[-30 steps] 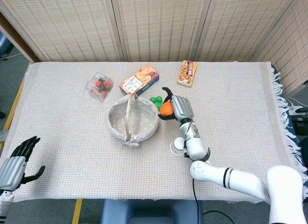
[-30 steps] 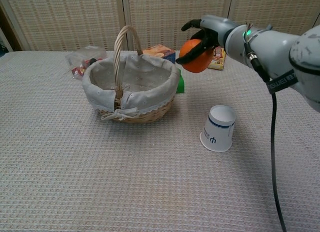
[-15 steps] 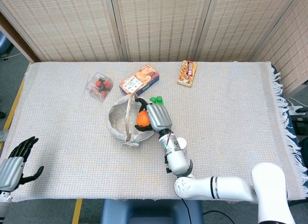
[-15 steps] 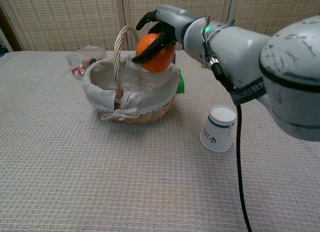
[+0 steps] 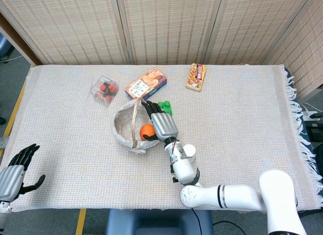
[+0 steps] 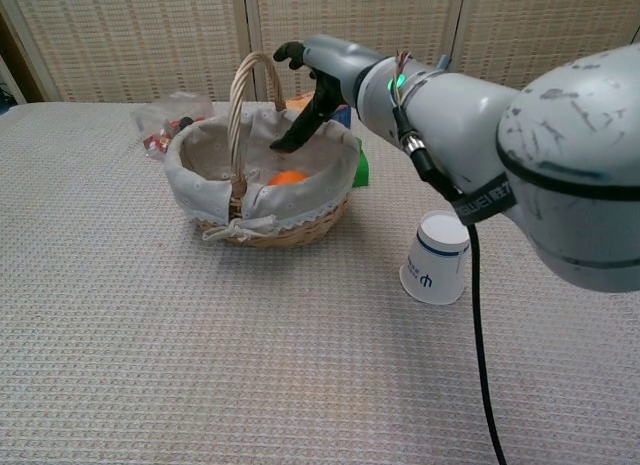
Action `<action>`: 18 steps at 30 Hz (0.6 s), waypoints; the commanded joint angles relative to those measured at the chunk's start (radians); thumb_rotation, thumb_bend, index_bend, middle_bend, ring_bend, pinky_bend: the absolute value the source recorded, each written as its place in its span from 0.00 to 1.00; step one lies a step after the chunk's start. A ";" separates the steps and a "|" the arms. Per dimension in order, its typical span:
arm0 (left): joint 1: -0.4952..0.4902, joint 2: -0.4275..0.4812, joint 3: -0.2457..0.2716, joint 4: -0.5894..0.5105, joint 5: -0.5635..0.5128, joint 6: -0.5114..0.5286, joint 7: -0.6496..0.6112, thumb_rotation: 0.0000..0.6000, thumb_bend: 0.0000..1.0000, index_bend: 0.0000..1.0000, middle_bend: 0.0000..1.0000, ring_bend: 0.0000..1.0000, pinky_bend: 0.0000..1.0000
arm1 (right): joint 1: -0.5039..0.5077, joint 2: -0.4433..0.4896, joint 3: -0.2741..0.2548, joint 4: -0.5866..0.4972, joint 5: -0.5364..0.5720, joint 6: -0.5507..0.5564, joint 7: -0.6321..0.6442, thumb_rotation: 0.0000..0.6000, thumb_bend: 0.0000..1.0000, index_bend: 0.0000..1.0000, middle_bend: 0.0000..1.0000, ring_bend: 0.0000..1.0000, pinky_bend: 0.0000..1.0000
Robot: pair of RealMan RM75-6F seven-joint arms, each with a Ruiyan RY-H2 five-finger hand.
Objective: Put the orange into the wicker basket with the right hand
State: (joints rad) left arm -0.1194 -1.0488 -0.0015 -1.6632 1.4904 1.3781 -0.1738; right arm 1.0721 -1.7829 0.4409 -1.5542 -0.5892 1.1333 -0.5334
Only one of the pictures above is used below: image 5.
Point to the green toy block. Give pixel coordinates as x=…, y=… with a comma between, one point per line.
x=166, y=107

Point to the woven folding screen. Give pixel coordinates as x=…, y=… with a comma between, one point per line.
x=161, y=27

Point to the orange fruit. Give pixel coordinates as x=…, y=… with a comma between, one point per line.
x=147, y=131

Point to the orange and blue biscuit box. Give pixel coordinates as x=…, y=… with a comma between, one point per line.
x=146, y=86

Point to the woven tablecloth with fringe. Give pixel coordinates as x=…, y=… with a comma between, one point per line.
x=75, y=144

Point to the white power strip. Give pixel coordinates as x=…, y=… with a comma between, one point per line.
x=309, y=114

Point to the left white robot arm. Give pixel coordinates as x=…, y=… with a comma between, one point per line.
x=3, y=217

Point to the blue chair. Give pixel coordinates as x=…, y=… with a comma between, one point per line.
x=4, y=46

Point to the yellow red snack package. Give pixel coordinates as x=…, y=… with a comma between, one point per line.
x=196, y=77

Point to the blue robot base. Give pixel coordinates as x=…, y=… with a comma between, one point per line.
x=151, y=222

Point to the white paper cup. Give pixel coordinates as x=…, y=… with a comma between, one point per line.
x=190, y=152

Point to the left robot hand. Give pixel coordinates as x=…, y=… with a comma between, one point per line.
x=12, y=174

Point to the clear box of red items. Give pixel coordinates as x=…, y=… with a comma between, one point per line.
x=104, y=91

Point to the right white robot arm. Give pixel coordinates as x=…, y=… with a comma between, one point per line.
x=227, y=187

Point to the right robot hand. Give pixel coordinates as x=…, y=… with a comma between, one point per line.
x=162, y=125

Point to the grey fabric basket with handle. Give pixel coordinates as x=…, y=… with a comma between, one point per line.
x=131, y=129

